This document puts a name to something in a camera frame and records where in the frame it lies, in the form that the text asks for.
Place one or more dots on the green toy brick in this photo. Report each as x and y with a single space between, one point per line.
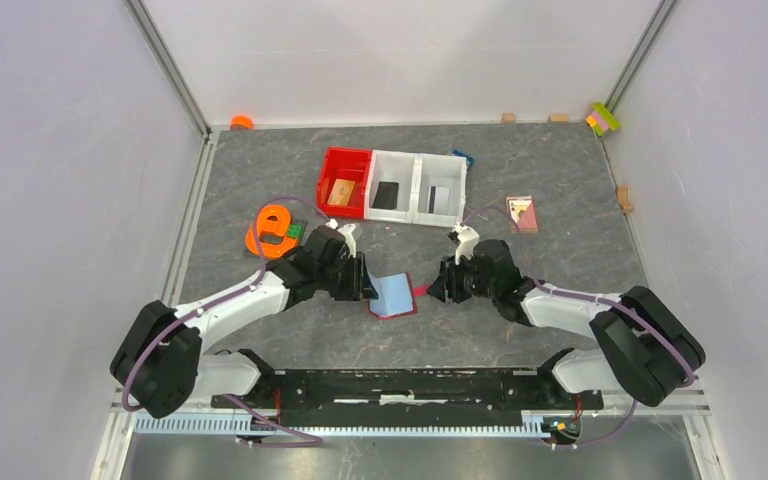
295 231

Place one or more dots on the aluminium frame rail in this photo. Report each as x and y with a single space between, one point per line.
217 415

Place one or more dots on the black credit card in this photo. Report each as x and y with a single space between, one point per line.
386 196

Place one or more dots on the red plastic bin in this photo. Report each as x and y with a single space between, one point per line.
345 163

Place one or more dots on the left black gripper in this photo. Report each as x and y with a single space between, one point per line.
359 287

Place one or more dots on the small wooden block left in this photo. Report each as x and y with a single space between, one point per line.
508 118

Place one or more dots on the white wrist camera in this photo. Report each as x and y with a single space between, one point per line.
350 233
465 239

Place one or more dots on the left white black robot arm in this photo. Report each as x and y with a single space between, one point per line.
162 361

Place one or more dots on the red card holder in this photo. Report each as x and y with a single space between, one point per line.
396 296

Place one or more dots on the gold striped credit card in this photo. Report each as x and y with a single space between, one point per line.
340 193

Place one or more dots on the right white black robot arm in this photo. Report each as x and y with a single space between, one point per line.
642 347

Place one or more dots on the white two-compartment bin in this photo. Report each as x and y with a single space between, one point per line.
416 172

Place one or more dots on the wooden arch block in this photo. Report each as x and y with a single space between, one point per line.
624 199

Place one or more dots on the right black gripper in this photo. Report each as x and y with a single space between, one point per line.
445 287

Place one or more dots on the colourful stacked toy bricks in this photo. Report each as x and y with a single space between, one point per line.
601 120

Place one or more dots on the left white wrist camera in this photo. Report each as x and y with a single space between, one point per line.
350 233

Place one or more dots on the orange tape roll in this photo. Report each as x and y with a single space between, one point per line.
241 122

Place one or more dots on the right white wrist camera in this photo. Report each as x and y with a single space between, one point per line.
465 239

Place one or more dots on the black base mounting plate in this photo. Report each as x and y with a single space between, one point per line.
482 397

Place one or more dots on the blue object behind bin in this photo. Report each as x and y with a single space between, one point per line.
470 161

